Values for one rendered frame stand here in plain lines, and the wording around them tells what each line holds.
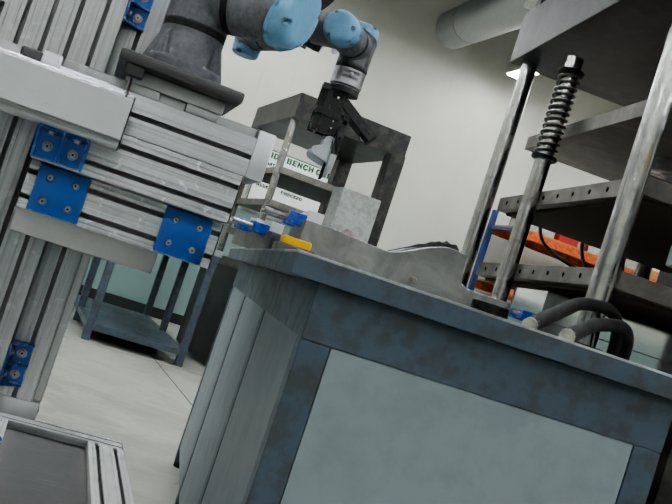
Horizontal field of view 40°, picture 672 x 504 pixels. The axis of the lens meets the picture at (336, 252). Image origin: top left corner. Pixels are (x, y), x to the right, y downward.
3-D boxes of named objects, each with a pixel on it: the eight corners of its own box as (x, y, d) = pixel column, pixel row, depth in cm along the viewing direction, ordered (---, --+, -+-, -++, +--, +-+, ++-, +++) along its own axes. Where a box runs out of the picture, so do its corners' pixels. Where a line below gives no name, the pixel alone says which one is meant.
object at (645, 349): (529, 348, 269) (548, 290, 270) (498, 339, 296) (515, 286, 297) (681, 398, 277) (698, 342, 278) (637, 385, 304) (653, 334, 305)
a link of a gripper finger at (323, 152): (303, 170, 209) (314, 134, 212) (328, 179, 210) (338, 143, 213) (306, 165, 206) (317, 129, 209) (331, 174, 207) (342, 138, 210)
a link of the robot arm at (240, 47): (247, 50, 239) (261, 10, 240) (224, 49, 248) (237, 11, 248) (270, 62, 244) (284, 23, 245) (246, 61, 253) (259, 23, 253)
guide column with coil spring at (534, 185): (450, 432, 299) (571, 54, 306) (445, 429, 305) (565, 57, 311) (465, 437, 300) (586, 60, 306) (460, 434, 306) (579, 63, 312)
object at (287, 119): (212, 373, 629) (308, 87, 638) (175, 339, 774) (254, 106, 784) (336, 409, 659) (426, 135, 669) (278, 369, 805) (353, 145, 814)
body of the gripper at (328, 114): (305, 133, 216) (321, 84, 217) (339, 145, 217) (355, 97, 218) (309, 129, 209) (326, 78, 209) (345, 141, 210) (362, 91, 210)
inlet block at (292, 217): (262, 219, 208) (270, 196, 208) (260, 219, 213) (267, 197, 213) (317, 237, 210) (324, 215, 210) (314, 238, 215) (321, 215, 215)
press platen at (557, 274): (611, 287, 234) (617, 268, 235) (475, 274, 343) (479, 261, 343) (860, 374, 246) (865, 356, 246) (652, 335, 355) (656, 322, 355)
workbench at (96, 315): (78, 338, 583) (124, 204, 587) (64, 303, 763) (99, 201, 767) (184, 368, 606) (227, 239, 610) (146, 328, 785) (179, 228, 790)
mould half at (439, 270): (292, 258, 204) (312, 200, 204) (280, 257, 229) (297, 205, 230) (500, 327, 211) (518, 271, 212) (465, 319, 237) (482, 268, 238)
